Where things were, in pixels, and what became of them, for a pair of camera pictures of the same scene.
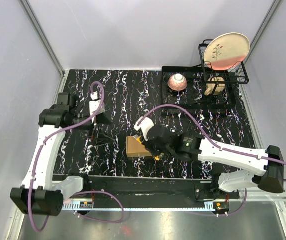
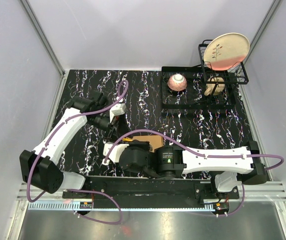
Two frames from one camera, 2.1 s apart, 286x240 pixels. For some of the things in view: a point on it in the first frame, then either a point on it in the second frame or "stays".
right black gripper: x=147 y=144 to x=136 y=143
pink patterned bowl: x=177 y=82 stays
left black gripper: x=101 y=138 to x=123 y=127
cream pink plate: x=226 y=51 stays
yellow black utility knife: x=139 y=138 to x=127 y=139
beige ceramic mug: x=209 y=87 stays
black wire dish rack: x=196 y=87 stays
